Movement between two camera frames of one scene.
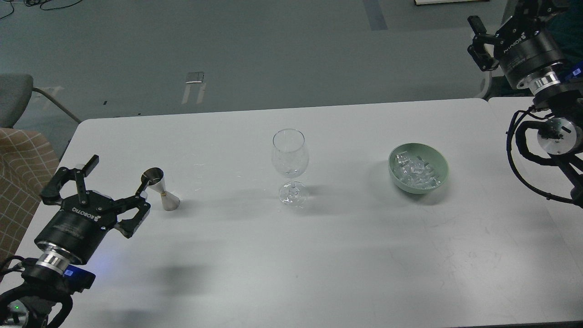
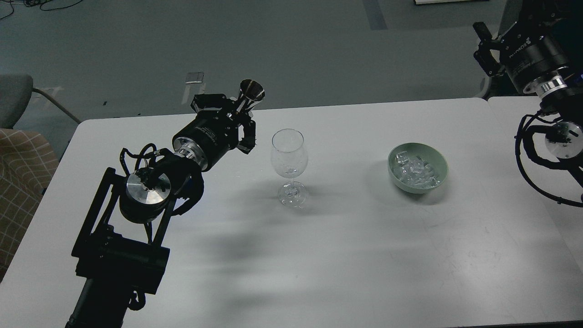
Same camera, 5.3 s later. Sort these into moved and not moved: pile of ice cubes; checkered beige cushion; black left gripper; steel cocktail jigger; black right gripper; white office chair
Moved: steel cocktail jigger; black left gripper
Not moved: black right gripper; checkered beige cushion; white office chair; pile of ice cubes
